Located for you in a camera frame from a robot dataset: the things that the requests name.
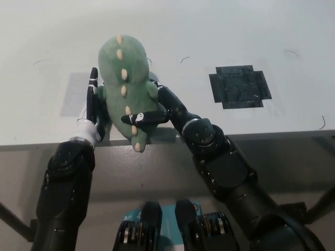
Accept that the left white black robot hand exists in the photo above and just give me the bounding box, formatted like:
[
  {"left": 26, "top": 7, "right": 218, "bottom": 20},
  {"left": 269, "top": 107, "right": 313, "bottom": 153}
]
[{"left": 68, "top": 67, "right": 106, "bottom": 147}]

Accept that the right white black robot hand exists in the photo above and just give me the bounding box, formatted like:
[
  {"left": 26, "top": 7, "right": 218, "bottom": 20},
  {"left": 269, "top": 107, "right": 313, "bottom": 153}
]
[{"left": 120, "top": 72, "right": 203, "bottom": 132}]

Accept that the green plush dinosaur toy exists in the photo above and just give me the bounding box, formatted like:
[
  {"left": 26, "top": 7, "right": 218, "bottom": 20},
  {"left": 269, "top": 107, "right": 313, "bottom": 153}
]
[{"left": 97, "top": 33, "right": 160, "bottom": 154}]

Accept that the grey tape square patch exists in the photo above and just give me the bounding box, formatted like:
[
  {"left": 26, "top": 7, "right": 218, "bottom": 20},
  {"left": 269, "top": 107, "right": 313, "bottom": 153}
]
[{"left": 60, "top": 72, "right": 92, "bottom": 118}]

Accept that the black tape square patch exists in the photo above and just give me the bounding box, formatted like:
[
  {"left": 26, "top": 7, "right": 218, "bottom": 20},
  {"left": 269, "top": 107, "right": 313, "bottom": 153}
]
[{"left": 208, "top": 64, "right": 273, "bottom": 110}]

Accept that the black table leg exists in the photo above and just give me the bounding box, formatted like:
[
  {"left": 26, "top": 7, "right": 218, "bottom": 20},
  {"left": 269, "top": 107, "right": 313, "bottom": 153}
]
[
  {"left": 304, "top": 186, "right": 335, "bottom": 226},
  {"left": 0, "top": 201, "right": 34, "bottom": 243}
]

